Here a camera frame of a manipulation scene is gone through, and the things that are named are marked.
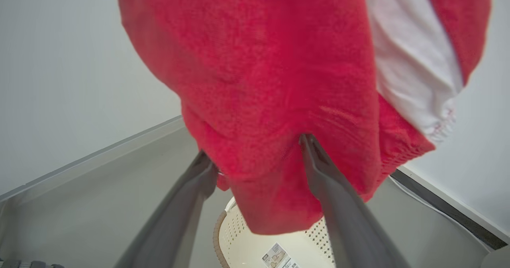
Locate cream perforated laundry basket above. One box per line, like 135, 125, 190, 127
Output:
213, 196, 337, 268

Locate white floor cable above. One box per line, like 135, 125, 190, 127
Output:
390, 177, 494, 253

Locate grey baseboard strip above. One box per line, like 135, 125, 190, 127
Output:
0, 116, 186, 203

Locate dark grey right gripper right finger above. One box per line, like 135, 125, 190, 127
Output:
300, 134, 412, 268

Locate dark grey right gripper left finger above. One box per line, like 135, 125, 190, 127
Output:
115, 152, 219, 268

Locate red and white garment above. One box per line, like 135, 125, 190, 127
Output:
117, 0, 492, 236

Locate dark baseboard strip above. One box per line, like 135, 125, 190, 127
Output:
392, 168, 509, 251

